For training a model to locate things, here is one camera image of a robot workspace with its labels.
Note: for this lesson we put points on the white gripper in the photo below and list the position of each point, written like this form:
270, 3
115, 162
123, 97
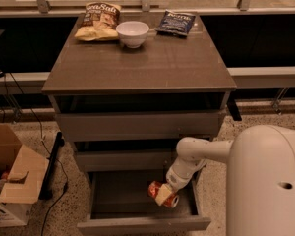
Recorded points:
176, 178

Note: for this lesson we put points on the red coke can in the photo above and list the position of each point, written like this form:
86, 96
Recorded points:
153, 189

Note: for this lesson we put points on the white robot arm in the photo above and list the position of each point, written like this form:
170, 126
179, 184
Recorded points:
260, 179

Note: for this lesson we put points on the grey bottom drawer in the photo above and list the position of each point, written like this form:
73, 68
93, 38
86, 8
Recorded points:
120, 204

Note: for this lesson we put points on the grey drawer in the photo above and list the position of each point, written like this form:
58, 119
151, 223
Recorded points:
120, 204
125, 154
139, 126

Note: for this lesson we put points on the grey top drawer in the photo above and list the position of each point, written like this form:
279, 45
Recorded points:
139, 126

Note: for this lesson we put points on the grey middle drawer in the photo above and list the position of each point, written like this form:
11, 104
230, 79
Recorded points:
125, 154

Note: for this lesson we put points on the grey drawer cabinet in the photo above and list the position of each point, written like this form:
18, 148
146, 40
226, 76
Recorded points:
166, 74

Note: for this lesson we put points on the black floor stand bar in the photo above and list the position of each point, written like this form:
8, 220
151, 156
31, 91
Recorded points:
46, 191

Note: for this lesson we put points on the open cardboard box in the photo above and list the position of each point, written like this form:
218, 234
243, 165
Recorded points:
23, 170

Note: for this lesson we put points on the white bowl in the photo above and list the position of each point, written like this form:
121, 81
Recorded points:
132, 33

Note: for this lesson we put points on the blue chip bag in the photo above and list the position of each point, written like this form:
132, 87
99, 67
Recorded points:
176, 23

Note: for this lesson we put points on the yellow sea salt chip bag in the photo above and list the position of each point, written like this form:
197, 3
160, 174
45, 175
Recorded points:
99, 22

